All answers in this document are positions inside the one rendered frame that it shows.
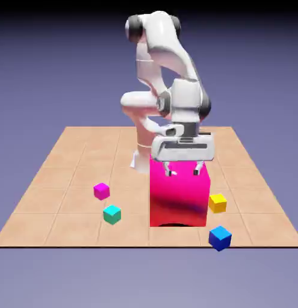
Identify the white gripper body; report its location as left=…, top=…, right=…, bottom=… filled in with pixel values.
left=151, top=134, right=216, bottom=162

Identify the small yellow cube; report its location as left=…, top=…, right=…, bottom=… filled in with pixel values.
left=208, top=193, right=228, bottom=214

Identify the small magenta cube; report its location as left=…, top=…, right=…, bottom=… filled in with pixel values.
left=93, top=182, right=111, bottom=201

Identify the small teal cube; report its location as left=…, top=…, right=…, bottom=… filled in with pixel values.
left=102, top=205, right=122, bottom=226

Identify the small blue cube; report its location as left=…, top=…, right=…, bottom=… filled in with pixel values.
left=208, top=225, right=232, bottom=252

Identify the large pink box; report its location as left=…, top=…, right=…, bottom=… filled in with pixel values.
left=149, top=155, right=211, bottom=227

